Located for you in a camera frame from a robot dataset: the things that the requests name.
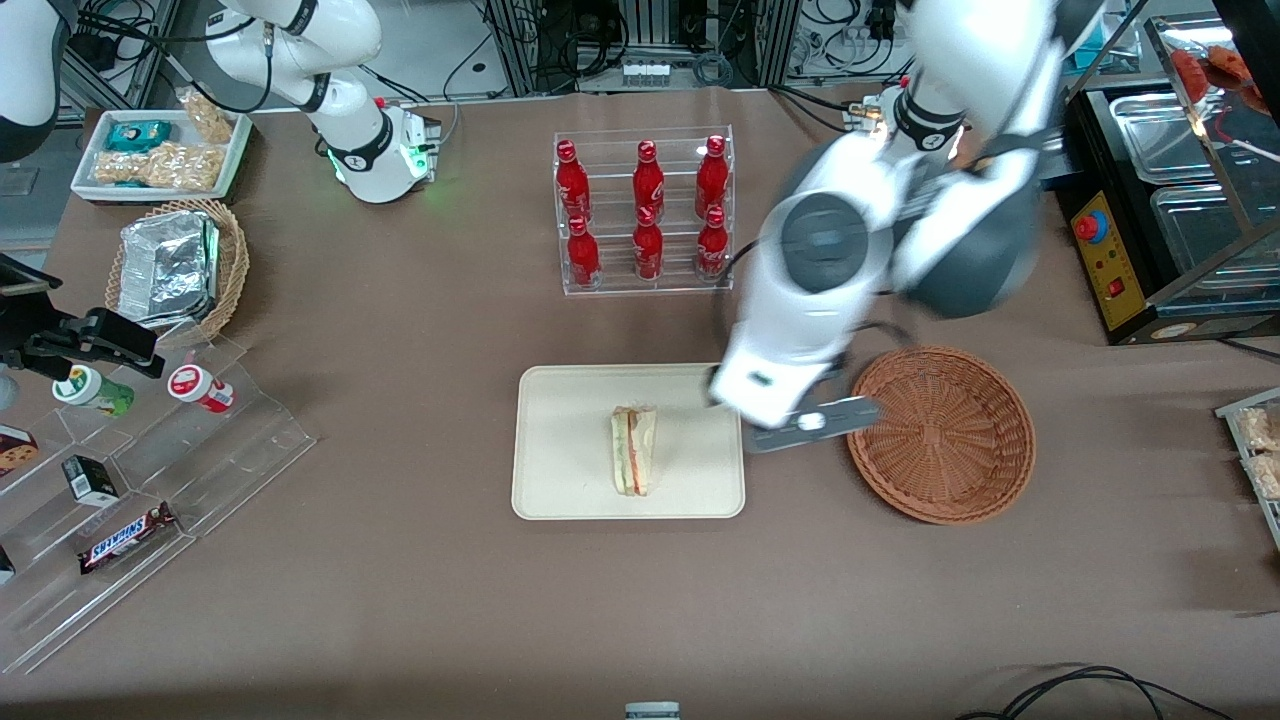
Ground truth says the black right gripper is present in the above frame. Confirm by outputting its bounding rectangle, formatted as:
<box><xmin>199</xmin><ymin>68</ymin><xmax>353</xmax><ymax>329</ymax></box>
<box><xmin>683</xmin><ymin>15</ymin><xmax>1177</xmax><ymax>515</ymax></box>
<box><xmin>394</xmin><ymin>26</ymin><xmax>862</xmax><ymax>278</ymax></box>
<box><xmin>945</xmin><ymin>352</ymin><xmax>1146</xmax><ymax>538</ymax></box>
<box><xmin>0</xmin><ymin>298</ymin><xmax>167</xmax><ymax>381</ymax></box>

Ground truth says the triangular sandwich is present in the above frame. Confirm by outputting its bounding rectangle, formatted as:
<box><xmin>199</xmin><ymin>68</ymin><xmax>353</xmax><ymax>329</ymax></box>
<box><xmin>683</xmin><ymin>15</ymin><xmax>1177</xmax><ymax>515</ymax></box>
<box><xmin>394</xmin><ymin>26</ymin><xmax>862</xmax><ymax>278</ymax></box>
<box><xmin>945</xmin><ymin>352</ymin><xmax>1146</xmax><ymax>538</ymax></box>
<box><xmin>610</xmin><ymin>404</ymin><xmax>659</xmax><ymax>497</ymax></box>

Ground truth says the light wicker basket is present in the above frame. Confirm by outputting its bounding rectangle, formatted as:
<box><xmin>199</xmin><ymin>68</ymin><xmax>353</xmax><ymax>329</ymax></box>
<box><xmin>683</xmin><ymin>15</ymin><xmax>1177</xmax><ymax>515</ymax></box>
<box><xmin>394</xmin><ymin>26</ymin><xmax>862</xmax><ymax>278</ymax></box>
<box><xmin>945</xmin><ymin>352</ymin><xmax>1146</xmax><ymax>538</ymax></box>
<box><xmin>105</xmin><ymin>198</ymin><xmax>250</xmax><ymax>348</ymax></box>

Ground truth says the white rectangular snack tray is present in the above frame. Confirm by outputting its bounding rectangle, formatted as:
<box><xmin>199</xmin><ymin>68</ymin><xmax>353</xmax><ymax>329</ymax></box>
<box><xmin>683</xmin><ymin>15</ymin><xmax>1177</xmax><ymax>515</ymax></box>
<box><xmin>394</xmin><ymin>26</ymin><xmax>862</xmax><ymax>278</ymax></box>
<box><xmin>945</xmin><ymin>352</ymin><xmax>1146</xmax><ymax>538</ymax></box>
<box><xmin>72</xmin><ymin>108</ymin><xmax>253</xmax><ymax>203</ymax></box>

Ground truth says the cream plastic tray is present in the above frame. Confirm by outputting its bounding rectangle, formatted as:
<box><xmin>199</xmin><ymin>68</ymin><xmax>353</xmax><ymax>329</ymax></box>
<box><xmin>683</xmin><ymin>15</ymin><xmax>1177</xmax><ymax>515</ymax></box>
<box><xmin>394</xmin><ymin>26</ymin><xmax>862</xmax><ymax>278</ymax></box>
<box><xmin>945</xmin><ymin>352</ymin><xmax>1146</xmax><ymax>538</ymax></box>
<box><xmin>511</xmin><ymin>364</ymin><xmax>747</xmax><ymax>521</ymax></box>

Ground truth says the brown wicker basket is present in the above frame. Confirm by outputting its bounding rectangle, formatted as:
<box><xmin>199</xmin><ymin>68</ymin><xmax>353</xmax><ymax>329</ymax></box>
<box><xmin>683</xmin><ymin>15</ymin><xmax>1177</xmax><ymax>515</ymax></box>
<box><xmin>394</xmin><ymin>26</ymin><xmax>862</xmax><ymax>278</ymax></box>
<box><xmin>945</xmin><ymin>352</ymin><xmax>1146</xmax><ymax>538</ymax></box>
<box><xmin>846</xmin><ymin>346</ymin><xmax>1037</xmax><ymax>525</ymax></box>

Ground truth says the white tray of pastries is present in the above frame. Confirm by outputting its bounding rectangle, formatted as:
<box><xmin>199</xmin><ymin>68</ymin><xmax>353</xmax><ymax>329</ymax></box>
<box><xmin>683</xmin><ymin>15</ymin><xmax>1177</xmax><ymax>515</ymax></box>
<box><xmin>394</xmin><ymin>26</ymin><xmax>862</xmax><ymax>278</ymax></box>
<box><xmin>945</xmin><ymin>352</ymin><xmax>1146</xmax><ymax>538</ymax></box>
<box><xmin>1214</xmin><ymin>387</ymin><xmax>1280</xmax><ymax>553</ymax></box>

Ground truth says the silver foil packet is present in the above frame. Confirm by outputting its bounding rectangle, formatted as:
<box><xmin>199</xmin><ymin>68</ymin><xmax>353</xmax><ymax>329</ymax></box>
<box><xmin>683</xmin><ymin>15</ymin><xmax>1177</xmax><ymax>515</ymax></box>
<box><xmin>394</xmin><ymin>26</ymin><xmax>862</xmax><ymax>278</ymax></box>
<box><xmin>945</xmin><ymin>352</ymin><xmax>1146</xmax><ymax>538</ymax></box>
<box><xmin>135</xmin><ymin>296</ymin><xmax>218</xmax><ymax>333</ymax></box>
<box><xmin>117</xmin><ymin>211</ymin><xmax>220</xmax><ymax>323</ymax></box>

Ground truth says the green snack can white lid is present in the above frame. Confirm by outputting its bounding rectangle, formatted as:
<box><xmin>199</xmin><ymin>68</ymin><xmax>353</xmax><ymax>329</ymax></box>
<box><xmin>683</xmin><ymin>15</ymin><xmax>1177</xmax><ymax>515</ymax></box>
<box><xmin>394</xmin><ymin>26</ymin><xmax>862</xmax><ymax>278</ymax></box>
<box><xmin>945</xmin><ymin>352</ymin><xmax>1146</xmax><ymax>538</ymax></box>
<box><xmin>52</xmin><ymin>365</ymin><xmax>135</xmax><ymax>418</ymax></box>

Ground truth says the red snack can white lid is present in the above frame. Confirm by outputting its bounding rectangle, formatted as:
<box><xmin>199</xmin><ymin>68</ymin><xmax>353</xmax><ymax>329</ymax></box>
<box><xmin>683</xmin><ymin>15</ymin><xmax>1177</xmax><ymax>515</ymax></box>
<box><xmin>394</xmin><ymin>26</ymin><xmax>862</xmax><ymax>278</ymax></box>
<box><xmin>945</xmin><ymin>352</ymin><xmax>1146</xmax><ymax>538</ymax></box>
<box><xmin>167</xmin><ymin>364</ymin><xmax>235</xmax><ymax>414</ymax></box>

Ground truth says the clear acrylic bottle rack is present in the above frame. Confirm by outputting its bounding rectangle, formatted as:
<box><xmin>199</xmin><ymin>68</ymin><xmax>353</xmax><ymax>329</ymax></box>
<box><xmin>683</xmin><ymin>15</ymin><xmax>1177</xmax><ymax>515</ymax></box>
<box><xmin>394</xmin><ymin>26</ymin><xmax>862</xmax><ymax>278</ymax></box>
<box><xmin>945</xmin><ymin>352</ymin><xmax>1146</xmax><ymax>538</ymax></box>
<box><xmin>553</xmin><ymin>125</ymin><xmax>736</xmax><ymax>296</ymax></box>

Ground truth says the red cola bottle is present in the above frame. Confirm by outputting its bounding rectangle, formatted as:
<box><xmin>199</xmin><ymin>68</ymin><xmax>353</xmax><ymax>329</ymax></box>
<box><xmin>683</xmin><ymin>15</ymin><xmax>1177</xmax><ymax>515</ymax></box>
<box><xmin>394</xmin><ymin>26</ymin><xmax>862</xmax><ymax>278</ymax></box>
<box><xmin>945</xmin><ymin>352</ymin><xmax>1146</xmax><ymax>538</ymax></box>
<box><xmin>633</xmin><ymin>205</ymin><xmax>665</xmax><ymax>283</ymax></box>
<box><xmin>555</xmin><ymin>139</ymin><xmax>592</xmax><ymax>223</ymax></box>
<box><xmin>695</xmin><ymin>135</ymin><xmax>729</xmax><ymax>216</ymax></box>
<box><xmin>632</xmin><ymin>140</ymin><xmax>666</xmax><ymax>216</ymax></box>
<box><xmin>567</xmin><ymin>215</ymin><xmax>603</xmax><ymax>291</ymax></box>
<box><xmin>697</xmin><ymin>205</ymin><xmax>730</xmax><ymax>282</ymax></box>

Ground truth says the small black carton box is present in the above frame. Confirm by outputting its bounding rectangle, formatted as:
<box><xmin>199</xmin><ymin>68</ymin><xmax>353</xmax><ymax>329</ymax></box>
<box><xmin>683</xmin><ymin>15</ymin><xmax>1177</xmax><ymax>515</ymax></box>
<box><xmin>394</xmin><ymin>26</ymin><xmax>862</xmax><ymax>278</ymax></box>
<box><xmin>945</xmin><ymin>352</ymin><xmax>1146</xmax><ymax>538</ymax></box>
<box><xmin>62</xmin><ymin>455</ymin><xmax>120</xmax><ymax>507</ymax></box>

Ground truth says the clear acrylic stepped display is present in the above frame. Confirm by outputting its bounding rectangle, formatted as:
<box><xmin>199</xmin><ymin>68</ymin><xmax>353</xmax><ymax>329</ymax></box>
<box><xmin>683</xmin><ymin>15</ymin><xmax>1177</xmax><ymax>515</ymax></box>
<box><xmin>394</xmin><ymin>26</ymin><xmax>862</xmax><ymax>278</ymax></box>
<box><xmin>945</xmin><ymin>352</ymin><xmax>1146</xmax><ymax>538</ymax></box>
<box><xmin>0</xmin><ymin>335</ymin><xmax>317</xmax><ymax>676</ymax></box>

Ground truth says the brown cookie box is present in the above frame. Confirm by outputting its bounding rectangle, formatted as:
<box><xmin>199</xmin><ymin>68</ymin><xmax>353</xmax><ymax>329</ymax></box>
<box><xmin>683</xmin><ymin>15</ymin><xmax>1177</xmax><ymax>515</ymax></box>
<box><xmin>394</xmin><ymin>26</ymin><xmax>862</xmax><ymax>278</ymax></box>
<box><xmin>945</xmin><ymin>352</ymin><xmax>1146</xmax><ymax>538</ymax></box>
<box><xmin>0</xmin><ymin>424</ymin><xmax>40</xmax><ymax>477</ymax></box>

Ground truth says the clear bag of nuts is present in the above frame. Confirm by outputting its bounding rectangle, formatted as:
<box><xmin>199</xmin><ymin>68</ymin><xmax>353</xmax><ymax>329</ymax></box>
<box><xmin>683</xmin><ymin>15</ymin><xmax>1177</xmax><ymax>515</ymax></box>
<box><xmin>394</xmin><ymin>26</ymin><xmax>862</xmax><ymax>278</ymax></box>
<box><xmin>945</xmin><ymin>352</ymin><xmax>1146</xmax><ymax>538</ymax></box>
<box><xmin>178</xmin><ymin>88</ymin><xmax>237</xmax><ymax>143</ymax></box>
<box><xmin>93</xmin><ymin>142</ymin><xmax>226</xmax><ymax>192</ymax></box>

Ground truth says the Snickers chocolate bar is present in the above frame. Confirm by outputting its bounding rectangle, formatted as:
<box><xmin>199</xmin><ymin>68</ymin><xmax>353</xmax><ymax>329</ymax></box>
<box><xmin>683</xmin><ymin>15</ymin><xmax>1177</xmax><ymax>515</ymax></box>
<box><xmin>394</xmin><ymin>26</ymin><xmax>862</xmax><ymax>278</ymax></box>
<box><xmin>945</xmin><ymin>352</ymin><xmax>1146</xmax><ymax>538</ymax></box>
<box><xmin>78</xmin><ymin>502</ymin><xmax>179</xmax><ymax>575</ymax></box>

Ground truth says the teal snack packet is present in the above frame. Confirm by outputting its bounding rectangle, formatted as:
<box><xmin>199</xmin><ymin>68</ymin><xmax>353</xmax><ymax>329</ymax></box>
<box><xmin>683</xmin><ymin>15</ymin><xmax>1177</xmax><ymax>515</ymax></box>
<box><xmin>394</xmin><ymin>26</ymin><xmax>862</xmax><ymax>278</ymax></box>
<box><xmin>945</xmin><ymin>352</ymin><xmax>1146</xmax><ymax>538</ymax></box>
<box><xmin>106</xmin><ymin>120</ymin><xmax>173</xmax><ymax>153</ymax></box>

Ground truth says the black food warmer cabinet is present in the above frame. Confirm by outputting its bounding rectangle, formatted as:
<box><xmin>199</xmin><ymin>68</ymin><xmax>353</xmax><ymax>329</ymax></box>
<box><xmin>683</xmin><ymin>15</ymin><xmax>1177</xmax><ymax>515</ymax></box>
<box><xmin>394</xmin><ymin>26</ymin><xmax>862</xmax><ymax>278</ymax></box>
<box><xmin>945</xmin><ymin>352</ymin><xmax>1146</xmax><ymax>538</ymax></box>
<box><xmin>1058</xmin><ymin>0</ymin><xmax>1280</xmax><ymax>347</ymax></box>

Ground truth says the metal food pan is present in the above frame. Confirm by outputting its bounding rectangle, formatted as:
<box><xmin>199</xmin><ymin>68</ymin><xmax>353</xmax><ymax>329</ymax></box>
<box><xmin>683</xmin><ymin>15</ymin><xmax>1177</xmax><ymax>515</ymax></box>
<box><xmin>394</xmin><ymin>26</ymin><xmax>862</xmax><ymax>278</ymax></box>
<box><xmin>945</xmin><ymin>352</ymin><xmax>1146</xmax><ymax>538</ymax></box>
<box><xmin>1148</xmin><ymin>184</ymin><xmax>1280</xmax><ymax>293</ymax></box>
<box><xmin>1108</xmin><ymin>92</ymin><xmax>1229</xmax><ymax>187</ymax></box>

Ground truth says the black floor cable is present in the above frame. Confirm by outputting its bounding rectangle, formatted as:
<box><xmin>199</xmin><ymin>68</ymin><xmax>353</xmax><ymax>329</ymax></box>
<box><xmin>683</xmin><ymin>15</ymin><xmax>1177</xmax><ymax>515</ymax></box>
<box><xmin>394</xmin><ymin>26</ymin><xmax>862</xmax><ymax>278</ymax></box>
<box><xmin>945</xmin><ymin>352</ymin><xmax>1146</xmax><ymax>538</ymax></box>
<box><xmin>955</xmin><ymin>664</ymin><xmax>1237</xmax><ymax>720</ymax></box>

